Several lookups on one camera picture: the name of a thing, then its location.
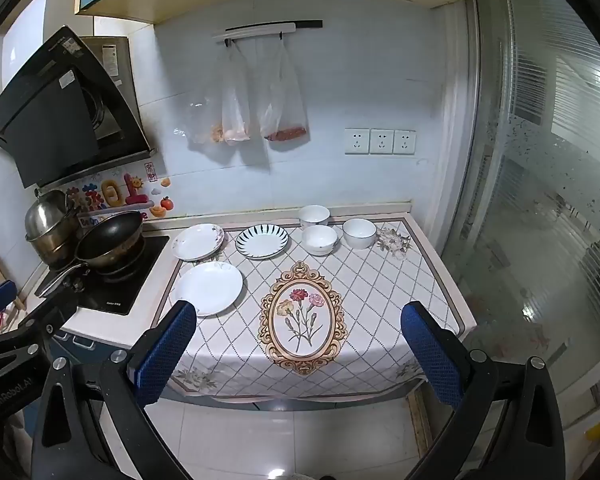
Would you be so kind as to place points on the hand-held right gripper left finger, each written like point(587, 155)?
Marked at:
point(166, 355)

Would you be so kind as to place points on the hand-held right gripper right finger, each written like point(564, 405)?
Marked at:
point(432, 355)

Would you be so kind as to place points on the blue striped white bowl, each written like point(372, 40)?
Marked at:
point(207, 287)

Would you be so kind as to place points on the white floral plate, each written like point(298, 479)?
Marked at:
point(197, 241)

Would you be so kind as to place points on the white bowl black rim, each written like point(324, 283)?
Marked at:
point(359, 232)

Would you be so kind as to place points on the striped rim plate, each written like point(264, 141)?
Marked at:
point(261, 242)

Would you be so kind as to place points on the white bowl blue pattern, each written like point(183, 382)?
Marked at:
point(314, 214)

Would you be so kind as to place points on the black induction cooktop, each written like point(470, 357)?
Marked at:
point(130, 285)

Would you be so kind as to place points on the printed floral tablecloth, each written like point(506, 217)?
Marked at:
point(370, 300)

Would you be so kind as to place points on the steel stockpot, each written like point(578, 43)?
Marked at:
point(45, 217)

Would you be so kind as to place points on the black wok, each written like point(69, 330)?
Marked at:
point(111, 237)

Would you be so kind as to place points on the black range hood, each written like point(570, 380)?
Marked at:
point(45, 110)

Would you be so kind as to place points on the clear plastic bag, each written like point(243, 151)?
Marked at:
point(236, 110)
point(202, 120)

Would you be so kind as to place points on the clear bag with red sausage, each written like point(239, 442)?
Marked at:
point(283, 105)

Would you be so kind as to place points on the colourful wall stickers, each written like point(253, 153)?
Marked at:
point(112, 192)

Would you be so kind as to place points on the white wall outlet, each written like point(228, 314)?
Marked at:
point(404, 142)
point(356, 141)
point(381, 141)

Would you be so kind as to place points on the wall hook rail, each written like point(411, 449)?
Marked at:
point(267, 29)

